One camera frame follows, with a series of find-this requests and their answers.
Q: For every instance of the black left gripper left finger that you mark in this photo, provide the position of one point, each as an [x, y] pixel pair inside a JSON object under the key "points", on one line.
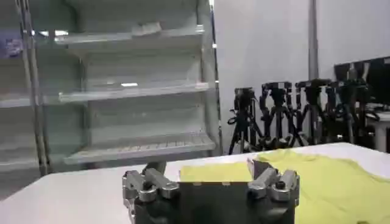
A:
{"points": [[158, 182]]}

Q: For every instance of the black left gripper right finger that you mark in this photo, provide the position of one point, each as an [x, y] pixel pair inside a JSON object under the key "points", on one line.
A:
{"points": [[274, 185]]}

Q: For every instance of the yellow shirt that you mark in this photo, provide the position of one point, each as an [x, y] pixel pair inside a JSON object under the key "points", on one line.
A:
{"points": [[329, 188]]}

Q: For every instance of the white empty shelf rack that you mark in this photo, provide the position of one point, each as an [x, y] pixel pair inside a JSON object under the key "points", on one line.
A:
{"points": [[143, 91]]}

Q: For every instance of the black computer monitor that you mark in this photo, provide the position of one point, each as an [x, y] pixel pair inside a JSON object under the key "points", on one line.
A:
{"points": [[379, 79]]}

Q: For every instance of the glass door display cabinet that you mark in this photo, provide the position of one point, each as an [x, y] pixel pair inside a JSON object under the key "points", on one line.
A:
{"points": [[18, 121]]}

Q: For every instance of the grey wall pillar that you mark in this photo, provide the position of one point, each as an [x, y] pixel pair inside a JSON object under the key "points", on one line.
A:
{"points": [[313, 39]]}

